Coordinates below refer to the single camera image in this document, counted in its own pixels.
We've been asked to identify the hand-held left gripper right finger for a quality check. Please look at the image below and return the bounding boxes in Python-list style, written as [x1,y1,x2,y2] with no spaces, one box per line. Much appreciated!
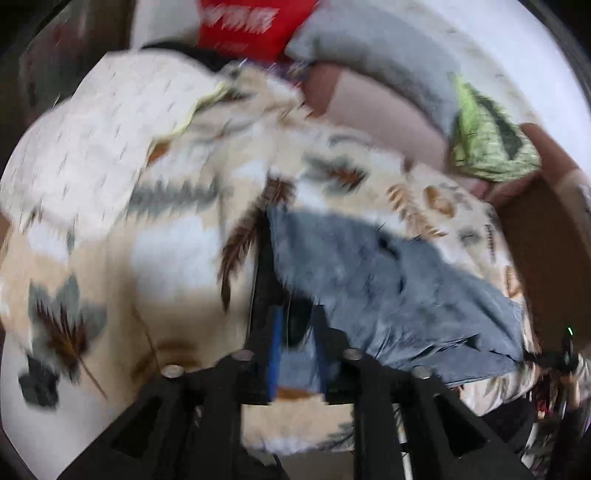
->
[313,305,533,480]

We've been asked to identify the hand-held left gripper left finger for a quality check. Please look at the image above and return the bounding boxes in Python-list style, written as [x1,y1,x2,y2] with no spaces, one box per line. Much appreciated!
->
[59,305,288,480]

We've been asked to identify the blue denim pants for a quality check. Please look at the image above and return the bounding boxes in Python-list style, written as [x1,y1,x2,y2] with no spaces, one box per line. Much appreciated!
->
[268,205,528,402]

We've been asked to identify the leaf print fleece blanket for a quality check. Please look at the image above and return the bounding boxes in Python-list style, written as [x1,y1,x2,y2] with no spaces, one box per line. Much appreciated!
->
[0,62,542,459]

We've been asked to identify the green patterned cloth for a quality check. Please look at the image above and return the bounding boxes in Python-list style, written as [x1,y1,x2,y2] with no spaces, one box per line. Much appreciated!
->
[447,73,542,182]

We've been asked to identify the white dotted quilt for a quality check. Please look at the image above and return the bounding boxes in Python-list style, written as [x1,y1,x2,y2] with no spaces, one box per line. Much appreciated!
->
[0,50,232,234]

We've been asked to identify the grey pillow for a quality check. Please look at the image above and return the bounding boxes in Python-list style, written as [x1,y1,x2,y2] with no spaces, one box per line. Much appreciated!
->
[284,7,463,140]

